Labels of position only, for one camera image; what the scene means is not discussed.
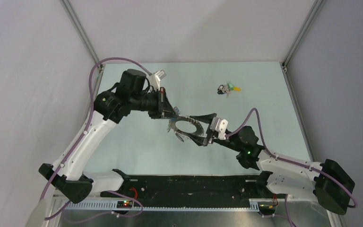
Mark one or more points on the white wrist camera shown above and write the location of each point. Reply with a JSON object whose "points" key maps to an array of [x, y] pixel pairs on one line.
{"points": [[155, 79], [219, 125]]}

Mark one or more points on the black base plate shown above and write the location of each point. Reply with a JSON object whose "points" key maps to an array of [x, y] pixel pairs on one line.
{"points": [[194, 190]]}

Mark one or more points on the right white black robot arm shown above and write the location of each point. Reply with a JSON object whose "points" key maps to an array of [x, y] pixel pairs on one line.
{"points": [[327, 183]]}

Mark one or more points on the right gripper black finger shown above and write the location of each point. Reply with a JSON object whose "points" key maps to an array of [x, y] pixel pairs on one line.
{"points": [[208, 118], [201, 141]]}

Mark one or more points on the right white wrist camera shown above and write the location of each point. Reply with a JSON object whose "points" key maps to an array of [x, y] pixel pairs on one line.
{"points": [[219, 125]]}

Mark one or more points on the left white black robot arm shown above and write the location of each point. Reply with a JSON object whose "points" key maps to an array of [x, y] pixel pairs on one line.
{"points": [[67, 174]]}

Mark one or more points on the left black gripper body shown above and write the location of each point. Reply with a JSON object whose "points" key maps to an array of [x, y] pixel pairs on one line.
{"points": [[152, 102]]}

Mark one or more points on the left small circuit board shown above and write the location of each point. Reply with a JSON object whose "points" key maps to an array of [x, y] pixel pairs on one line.
{"points": [[124, 204]]}

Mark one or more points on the small circuit board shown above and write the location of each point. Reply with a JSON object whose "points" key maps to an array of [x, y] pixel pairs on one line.
{"points": [[124, 204], [266, 207]]}

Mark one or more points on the right small circuit board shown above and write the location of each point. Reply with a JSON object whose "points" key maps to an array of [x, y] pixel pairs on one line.
{"points": [[266, 207]]}

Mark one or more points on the left aluminium frame post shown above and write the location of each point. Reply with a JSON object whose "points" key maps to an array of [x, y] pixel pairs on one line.
{"points": [[79, 28]]}

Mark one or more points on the grey slotted cable duct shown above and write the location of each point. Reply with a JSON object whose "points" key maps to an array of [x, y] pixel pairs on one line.
{"points": [[111, 206]]}

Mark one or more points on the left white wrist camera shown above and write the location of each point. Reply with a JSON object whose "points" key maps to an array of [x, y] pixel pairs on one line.
{"points": [[155, 79]]}

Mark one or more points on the right aluminium frame post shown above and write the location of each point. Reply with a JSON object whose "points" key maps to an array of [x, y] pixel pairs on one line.
{"points": [[306, 26]]}

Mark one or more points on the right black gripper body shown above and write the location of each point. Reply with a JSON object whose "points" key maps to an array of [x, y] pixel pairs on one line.
{"points": [[228, 143]]}

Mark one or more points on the large silver keyring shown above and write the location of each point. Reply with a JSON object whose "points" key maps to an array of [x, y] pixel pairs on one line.
{"points": [[183, 126]]}

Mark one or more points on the bunch of coloured keys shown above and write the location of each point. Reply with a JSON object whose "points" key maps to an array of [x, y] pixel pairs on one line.
{"points": [[227, 88]]}

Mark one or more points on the aluminium frame post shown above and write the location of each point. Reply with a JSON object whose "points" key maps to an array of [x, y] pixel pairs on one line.
{"points": [[306, 26], [79, 28]]}

